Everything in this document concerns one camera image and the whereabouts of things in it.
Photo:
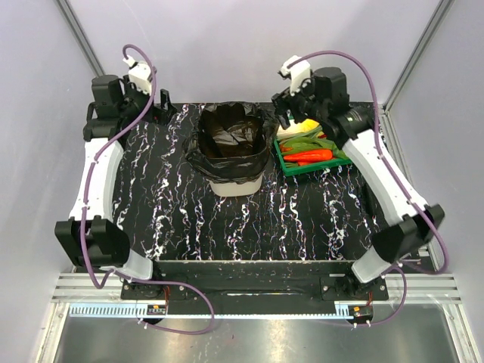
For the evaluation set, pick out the green leafy vegetable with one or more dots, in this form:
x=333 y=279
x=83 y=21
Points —
x=313 y=141

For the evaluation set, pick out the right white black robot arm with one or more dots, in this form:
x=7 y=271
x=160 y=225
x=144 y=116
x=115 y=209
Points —
x=321 y=95

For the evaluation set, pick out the aluminium frame rail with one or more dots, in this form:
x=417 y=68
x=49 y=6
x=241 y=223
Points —
x=422 y=321

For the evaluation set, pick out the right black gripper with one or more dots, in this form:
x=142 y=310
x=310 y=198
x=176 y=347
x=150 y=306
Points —
x=292 y=101

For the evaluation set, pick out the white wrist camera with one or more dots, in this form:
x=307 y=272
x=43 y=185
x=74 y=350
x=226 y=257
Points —
x=297 y=70
x=139 y=75

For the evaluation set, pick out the black trash bag roll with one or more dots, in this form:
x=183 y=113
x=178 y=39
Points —
x=231 y=141

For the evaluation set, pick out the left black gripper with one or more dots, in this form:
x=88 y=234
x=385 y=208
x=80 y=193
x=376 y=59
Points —
x=159 y=115

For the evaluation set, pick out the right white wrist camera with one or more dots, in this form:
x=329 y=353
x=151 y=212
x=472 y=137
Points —
x=297 y=70

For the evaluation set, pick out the beige plastic trash bin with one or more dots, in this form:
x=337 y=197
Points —
x=233 y=189

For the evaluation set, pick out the green plastic basket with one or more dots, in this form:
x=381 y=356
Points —
x=293 y=168

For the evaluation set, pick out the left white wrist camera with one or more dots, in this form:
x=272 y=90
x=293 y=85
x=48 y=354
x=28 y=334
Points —
x=139 y=75

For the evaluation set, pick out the large orange carrot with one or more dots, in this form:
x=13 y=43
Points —
x=310 y=156

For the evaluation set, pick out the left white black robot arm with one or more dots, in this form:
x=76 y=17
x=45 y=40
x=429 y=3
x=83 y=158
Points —
x=89 y=236

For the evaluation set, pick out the yellow white napa cabbage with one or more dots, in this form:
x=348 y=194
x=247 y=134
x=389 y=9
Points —
x=297 y=128

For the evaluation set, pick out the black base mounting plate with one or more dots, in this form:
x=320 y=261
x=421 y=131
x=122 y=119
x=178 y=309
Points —
x=253 y=288

